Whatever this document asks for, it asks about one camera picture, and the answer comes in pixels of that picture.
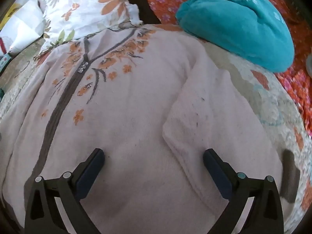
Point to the white floral pillow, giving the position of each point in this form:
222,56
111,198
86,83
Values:
85,9

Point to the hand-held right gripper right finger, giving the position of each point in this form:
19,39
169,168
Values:
217,174

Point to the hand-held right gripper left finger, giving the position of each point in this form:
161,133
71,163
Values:
89,174

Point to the grey white cloth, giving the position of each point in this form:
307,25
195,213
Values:
309,64

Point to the pink floral knit sweater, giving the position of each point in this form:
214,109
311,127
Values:
136,102

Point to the small colourful dotted box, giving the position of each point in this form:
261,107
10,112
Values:
4,62

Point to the black cloth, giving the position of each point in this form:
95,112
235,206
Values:
143,9

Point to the quilted heart print bedspread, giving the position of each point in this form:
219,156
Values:
268,107

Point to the teal fleece cloth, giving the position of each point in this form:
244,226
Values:
234,29

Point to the white plastic bag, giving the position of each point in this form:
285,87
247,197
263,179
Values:
22,26

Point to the yellow packet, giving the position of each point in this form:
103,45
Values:
9,12

